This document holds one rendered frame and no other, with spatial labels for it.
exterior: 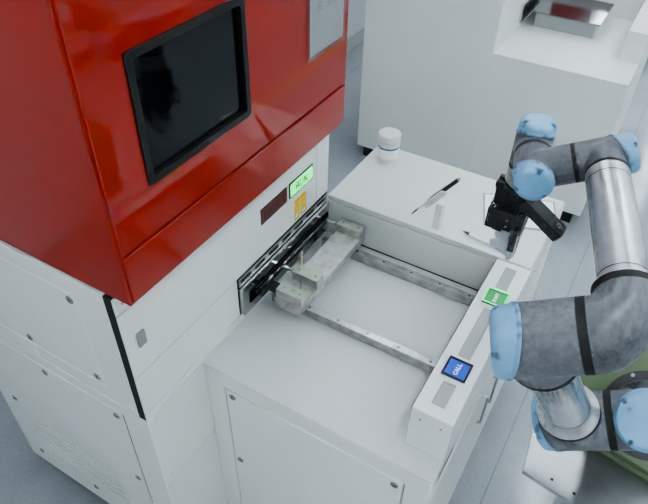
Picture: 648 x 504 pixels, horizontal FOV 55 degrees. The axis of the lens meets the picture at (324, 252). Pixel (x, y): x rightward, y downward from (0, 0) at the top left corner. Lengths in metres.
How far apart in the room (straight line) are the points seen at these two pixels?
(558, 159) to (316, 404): 0.77
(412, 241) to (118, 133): 1.02
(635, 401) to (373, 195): 0.94
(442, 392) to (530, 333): 0.49
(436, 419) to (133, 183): 0.77
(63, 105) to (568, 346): 0.79
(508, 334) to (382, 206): 0.96
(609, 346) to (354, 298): 0.95
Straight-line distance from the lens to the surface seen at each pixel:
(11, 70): 1.05
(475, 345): 1.50
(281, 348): 1.63
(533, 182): 1.22
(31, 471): 2.57
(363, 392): 1.55
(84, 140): 1.00
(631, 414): 1.32
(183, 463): 1.80
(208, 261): 1.44
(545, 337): 0.94
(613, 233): 1.07
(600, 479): 1.56
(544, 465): 1.53
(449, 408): 1.38
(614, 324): 0.94
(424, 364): 1.59
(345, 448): 1.51
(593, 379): 1.56
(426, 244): 1.80
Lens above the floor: 2.07
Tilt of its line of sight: 41 degrees down
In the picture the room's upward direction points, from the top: 1 degrees clockwise
